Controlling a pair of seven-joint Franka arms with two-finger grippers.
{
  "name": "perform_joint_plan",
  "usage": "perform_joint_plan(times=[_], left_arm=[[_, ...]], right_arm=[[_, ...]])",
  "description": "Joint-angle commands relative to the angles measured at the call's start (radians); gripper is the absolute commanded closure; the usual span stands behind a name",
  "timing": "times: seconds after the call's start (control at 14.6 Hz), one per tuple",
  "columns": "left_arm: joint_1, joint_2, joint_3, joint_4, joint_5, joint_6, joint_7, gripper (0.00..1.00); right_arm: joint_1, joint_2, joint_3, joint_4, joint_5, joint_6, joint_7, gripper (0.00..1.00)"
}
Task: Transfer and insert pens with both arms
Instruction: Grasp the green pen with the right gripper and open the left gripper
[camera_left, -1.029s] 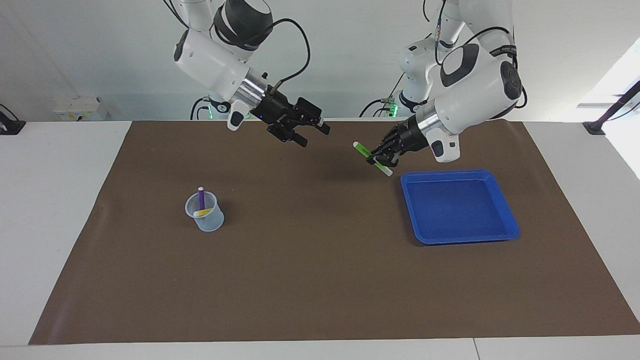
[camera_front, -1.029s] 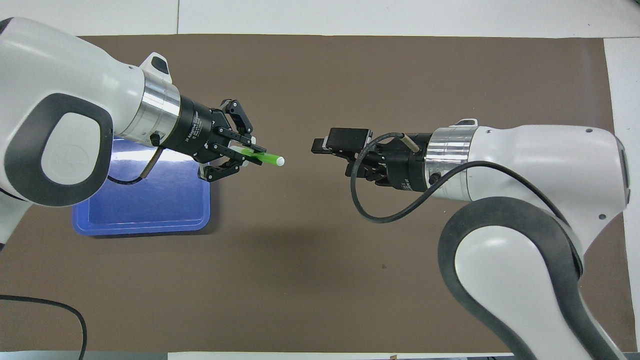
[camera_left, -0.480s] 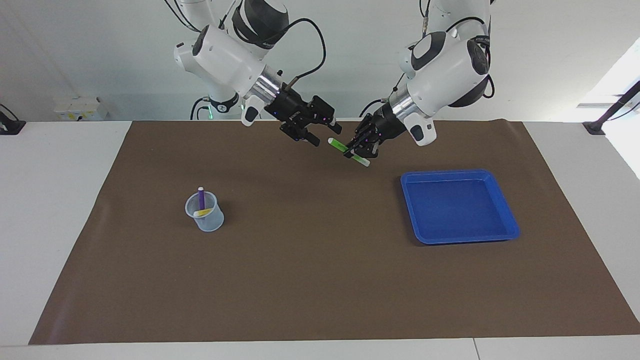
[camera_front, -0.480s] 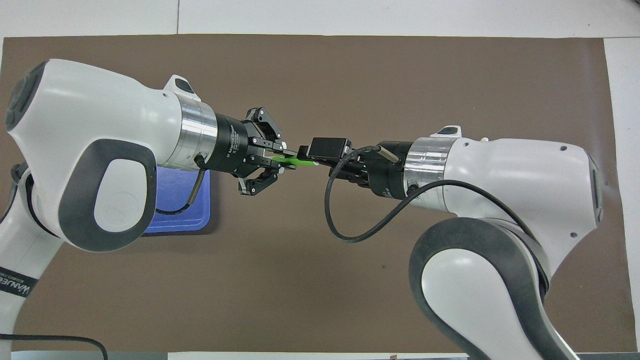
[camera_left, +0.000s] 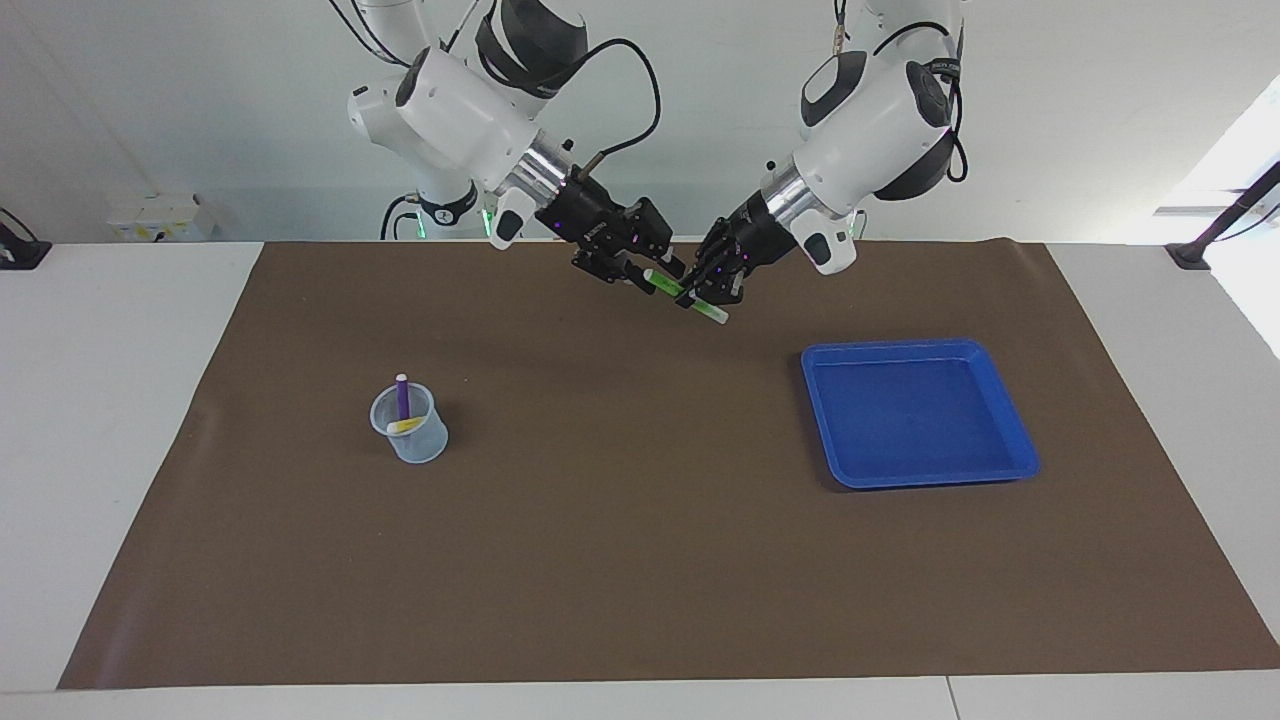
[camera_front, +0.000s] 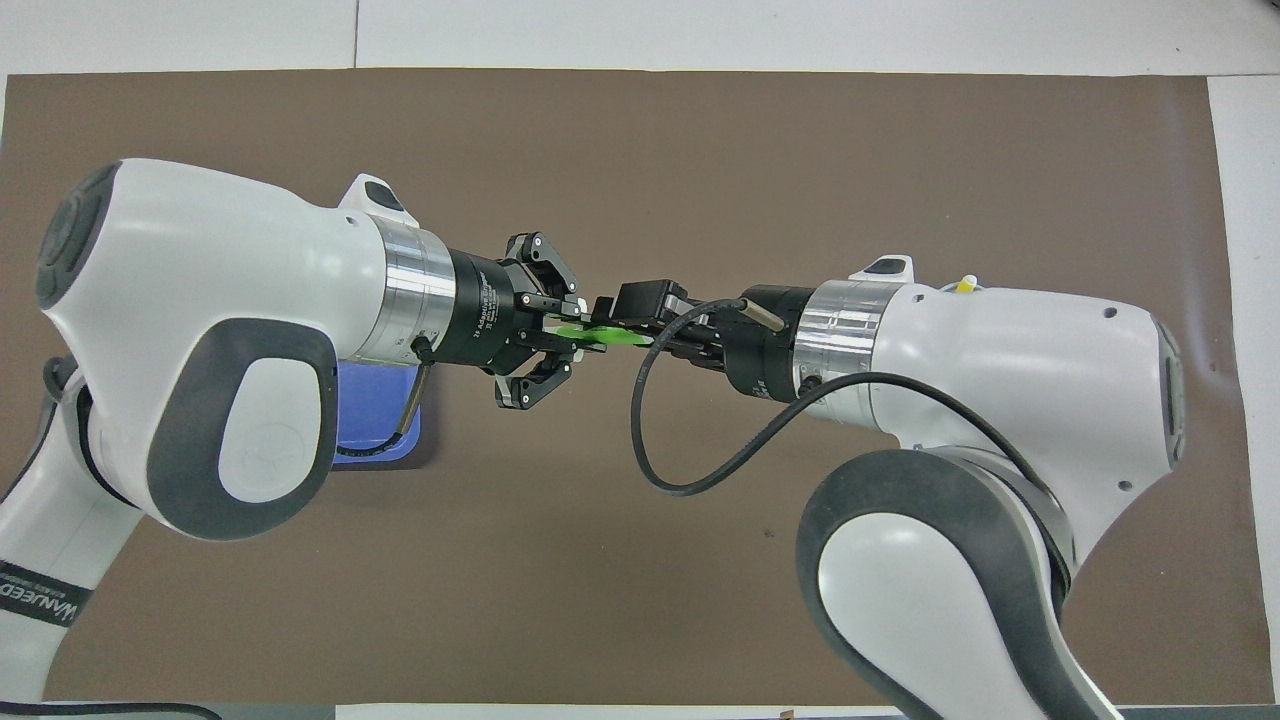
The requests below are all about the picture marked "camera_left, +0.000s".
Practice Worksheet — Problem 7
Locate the black table clamp mount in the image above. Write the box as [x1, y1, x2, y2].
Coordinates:
[0, 207, 53, 271]
[1165, 160, 1280, 271]

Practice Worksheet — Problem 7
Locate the brown table mat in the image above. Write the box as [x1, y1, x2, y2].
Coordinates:
[57, 238, 1280, 691]

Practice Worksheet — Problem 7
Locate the green pen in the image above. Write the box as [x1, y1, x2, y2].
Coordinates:
[643, 268, 731, 326]

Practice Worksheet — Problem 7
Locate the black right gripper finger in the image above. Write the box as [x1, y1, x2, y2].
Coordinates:
[625, 198, 689, 279]
[572, 245, 656, 294]

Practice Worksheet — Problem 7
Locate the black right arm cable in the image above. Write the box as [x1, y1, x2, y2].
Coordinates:
[540, 38, 663, 176]

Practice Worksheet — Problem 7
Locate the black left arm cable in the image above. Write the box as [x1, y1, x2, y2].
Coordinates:
[830, 0, 969, 186]

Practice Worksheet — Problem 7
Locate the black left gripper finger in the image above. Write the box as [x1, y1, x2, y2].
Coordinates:
[685, 270, 746, 304]
[688, 218, 731, 293]

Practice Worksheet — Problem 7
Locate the blue plastic tray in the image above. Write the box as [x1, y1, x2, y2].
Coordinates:
[800, 338, 1042, 491]

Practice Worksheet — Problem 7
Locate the clear plastic cup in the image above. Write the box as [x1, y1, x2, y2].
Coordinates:
[370, 382, 450, 465]

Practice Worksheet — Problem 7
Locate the white wall power box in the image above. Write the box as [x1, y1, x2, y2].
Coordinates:
[105, 192, 217, 244]

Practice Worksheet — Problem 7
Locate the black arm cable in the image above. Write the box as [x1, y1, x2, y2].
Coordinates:
[540, 38, 663, 176]
[830, 0, 969, 186]

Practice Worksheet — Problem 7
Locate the black base cable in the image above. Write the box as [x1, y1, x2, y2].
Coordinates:
[379, 194, 423, 241]

